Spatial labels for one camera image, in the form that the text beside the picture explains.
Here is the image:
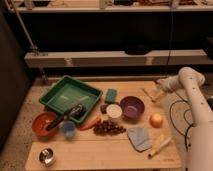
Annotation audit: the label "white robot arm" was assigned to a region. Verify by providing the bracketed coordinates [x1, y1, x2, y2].
[157, 67, 213, 171]

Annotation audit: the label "purple bowl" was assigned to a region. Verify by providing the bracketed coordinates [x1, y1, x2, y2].
[120, 96, 145, 119]

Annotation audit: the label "red bowl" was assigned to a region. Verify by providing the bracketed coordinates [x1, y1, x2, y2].
[32, 112, 59, 137]

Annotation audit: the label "orange fruit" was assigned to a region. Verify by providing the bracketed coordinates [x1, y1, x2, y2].
[149, 114, 163, 128]

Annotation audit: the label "black object on shelf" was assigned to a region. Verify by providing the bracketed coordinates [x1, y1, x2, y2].
[124, 42, 152, 55]

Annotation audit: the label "teal sponge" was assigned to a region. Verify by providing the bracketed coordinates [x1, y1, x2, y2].
[105, 89, 117, 103]

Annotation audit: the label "blue grey cloth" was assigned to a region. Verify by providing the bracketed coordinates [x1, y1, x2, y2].
[127, 127, 152, 152]

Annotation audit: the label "white cup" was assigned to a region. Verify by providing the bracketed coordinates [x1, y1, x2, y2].
[106, 104, 122, 119]

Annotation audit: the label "small dark green object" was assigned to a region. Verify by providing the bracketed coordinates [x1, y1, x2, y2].
[100, 104, 108, 114]

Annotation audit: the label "bunch of dark grapes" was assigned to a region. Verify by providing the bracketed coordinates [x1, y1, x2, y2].
[93, 120, 126, 135]

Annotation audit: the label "orange carrot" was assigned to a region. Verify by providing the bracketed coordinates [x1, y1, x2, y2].
[78, 116, 101, 131]

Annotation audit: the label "green plastic tray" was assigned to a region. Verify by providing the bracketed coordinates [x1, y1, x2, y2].
[39, 75, 102, 124]

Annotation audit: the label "blue plastic cup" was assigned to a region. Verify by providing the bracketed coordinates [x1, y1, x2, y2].
[60, 121, 76, 139]

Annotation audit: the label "white metal shelf rack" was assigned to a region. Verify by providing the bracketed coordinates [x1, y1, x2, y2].
[4, 0, 213, 76]

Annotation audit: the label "small metal cup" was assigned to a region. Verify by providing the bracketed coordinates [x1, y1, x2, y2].
[39, 148, 55, 166]

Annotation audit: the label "black floor cables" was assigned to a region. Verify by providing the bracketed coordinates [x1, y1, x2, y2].
[168, 89, 196, 151]

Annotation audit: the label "yellow handled brush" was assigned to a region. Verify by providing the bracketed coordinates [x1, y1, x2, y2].
[148, 136, 172, 158]

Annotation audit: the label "black handled scoop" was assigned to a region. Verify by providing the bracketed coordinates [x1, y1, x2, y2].
[46, 104, 85, 131]

